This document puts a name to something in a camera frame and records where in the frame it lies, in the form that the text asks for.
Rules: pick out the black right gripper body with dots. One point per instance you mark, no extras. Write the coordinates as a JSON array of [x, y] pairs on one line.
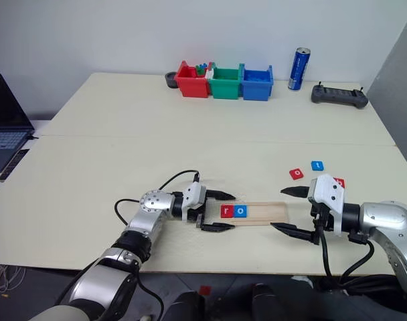
[[322, 217]]

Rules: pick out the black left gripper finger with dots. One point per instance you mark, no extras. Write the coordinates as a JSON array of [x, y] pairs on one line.
[[218, 227], [220, 194]]

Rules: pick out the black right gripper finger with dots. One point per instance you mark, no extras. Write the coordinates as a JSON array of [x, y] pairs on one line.
[[297, 192], [294, 231]]

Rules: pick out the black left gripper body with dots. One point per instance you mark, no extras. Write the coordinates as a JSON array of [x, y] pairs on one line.
[[196, 214]]

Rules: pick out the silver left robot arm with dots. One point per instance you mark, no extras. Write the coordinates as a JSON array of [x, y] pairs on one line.
[[146, 224]]

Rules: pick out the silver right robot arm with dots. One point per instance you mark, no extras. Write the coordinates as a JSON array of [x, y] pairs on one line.
[[387, 217]]

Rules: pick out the red letter block o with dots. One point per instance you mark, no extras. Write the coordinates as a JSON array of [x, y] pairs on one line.
[[297, 174]]

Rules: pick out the red letter block r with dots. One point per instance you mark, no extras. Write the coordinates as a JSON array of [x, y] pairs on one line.
[[227, 211]]

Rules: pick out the blue letter block o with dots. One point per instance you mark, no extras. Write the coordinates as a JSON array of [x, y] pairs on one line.
[[241, 211]]

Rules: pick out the blue letter block t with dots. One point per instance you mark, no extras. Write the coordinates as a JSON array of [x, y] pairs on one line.
[[317, 165]]

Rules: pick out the long wooden tray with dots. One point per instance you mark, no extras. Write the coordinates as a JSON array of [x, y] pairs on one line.
[[263, 213]]

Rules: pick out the red letter block b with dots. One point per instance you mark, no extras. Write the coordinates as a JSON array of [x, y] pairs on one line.
[[340, 183]]

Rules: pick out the red square floor piece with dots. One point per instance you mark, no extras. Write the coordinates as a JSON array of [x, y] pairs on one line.
[[205, 290]]

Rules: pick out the dark rounded shape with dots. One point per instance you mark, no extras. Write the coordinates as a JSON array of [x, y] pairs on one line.
[[186, 306], [268, 302]]

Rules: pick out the grey remote controller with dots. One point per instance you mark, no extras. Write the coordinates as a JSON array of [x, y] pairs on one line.
[[339, 96]]

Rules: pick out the green plastic bin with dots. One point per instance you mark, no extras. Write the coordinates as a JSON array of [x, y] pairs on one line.
[[225, 88]]

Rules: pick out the blue plastic bin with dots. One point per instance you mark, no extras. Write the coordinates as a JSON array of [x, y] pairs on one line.
[[255, 90]]

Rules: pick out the red plastic bin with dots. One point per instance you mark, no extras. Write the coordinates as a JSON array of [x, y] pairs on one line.
[[191, 85]]

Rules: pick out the white toy brick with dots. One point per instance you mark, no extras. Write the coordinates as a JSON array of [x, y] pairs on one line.
[[209, 74]]

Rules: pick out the blue drink can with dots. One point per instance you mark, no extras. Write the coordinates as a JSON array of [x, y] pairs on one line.
[[299, 68]]

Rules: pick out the black round holder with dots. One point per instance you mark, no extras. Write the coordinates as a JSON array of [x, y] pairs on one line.
[[170, 80]]

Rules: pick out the green toy brick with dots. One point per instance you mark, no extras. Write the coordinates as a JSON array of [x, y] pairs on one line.
[[200, 70]]

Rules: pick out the small blue toy brick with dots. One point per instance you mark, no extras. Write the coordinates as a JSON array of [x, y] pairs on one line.
[[208, 65]]

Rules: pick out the dark laptop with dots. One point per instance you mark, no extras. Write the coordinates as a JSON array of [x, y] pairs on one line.
[[6, 133]]

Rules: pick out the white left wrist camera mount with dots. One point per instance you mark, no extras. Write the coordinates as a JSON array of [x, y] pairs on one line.
[[194, 194]]

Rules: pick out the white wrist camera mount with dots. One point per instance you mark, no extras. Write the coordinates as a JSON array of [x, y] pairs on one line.
[[327, 192], [194, 194]]

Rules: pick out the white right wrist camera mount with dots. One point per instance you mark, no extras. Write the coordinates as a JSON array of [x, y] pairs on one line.
[[327, 192]]

